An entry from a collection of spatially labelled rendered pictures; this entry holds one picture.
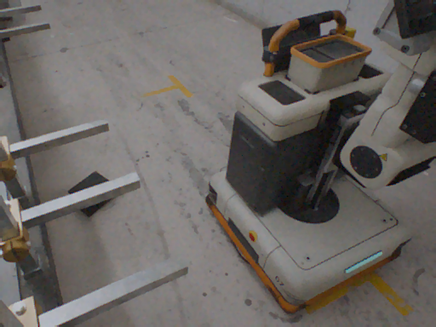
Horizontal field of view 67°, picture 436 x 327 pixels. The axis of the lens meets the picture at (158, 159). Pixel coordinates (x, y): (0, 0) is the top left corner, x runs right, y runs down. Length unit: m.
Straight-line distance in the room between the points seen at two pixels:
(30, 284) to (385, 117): 1.00
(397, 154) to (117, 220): 1.27
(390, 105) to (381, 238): 0.66
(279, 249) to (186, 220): 0.56
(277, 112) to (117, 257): 1.02
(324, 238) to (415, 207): 0.82
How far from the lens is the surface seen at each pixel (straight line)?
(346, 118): 1.20
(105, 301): 0.63
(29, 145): 0.95
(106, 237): 1.73
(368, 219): 1.61
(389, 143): 1.07
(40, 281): 0.85
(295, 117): 1.13
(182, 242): 1.67
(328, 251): 1.44
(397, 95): 1.07
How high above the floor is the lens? 1.41
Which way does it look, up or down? 43 degrees down
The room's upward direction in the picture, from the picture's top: 4 degrees counter-clockwise
